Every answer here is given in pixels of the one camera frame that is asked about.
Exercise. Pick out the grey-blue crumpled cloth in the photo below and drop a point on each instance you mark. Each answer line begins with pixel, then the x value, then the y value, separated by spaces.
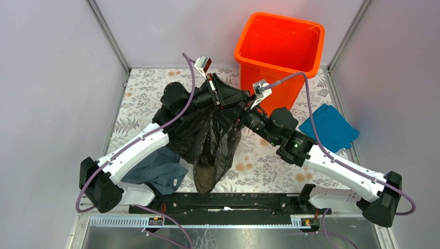
pixel 161 169

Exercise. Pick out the orange plastic trash bin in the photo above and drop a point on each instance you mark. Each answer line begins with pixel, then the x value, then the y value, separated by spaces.
pixel 272 47

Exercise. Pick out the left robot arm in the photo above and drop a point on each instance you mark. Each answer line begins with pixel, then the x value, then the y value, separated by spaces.
pixel 102 181

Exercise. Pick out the floral patterned table mat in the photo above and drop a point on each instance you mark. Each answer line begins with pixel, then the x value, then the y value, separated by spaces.
pixel 256 166

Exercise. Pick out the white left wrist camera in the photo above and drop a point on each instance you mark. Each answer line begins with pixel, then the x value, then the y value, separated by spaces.
pixel 202 65

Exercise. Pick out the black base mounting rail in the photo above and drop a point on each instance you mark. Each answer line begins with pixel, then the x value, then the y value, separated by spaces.
pixel 224 209

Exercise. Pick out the bright blue folded cloth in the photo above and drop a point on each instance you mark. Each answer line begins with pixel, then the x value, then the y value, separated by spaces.
pixel 334 132

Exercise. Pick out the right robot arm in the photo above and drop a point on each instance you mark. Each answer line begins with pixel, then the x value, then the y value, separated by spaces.
pixel 373 194

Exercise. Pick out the black plastic trash bag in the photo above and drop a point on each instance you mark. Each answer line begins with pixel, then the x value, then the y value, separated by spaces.
pixel 206 138

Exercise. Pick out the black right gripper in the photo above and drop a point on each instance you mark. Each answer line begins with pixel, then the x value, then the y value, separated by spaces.
pixel 238 110

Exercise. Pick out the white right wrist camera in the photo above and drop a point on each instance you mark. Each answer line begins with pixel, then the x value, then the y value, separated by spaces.
pixel 262 91

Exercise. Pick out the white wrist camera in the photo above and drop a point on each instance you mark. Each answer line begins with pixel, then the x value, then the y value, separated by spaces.
pixel 262 91
pixel 202 65

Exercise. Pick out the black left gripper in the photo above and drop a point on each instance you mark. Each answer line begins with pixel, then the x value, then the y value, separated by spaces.
pixel 226 94

